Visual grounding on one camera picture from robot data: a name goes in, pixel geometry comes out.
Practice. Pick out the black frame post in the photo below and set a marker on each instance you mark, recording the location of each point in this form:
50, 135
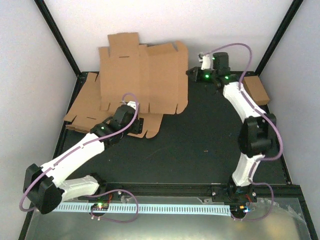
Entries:
51, 23
285, 23

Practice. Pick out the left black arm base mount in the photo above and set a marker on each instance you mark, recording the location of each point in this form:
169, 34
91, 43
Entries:
105, 192

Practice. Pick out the right black frame post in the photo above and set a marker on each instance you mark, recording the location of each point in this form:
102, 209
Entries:
285, 23

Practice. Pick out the left black frame post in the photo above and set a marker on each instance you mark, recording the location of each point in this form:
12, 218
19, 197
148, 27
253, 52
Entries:
51, 23

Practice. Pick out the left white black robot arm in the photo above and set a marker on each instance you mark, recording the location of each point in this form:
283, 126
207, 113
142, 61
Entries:
47, 186

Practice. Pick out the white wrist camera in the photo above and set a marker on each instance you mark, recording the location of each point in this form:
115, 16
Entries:
206, 60
131, 104

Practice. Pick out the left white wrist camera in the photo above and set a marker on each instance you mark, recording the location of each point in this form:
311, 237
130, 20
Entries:
131, 104

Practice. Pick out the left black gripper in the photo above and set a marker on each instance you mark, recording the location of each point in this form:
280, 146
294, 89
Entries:
139, 125

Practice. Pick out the metal front plate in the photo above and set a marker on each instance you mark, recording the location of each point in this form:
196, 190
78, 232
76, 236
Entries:
279, 220

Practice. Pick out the folded small cardboard box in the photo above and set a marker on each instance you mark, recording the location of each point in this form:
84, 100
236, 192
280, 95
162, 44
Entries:
256, 90

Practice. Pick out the stack of flat cardboard blanks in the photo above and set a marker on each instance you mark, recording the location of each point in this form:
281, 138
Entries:
85, 111

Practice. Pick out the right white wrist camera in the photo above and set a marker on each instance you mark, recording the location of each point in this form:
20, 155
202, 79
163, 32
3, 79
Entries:
206, 60

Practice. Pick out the white slotted cable duct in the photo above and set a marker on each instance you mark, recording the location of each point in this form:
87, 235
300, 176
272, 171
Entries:
132, 208

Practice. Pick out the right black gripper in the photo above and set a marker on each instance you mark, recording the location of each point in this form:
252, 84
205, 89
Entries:
197, 76

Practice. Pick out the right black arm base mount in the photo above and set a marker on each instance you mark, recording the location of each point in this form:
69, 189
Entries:
229, 193

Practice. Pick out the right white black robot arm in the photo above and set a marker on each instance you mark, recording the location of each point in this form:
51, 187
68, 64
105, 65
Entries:
256, 137

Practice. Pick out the black aluminium rail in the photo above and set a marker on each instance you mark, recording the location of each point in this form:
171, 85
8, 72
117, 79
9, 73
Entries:
196, 190

